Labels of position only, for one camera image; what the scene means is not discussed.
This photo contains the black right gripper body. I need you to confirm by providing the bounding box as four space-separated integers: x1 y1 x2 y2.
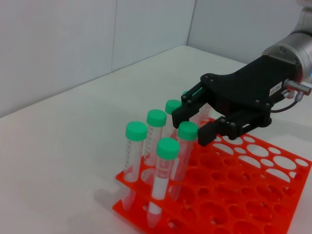
200 55 302 128

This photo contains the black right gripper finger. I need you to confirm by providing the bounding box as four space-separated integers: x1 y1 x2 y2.
171 82 213 129
197 109 266 147

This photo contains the orange test tube rack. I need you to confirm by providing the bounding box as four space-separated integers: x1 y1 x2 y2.
111 117 312 234

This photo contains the metal right wrist connector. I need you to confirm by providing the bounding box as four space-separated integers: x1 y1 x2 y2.
282 78 312 102

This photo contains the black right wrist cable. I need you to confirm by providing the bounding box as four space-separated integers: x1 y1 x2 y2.
270 92 303 115

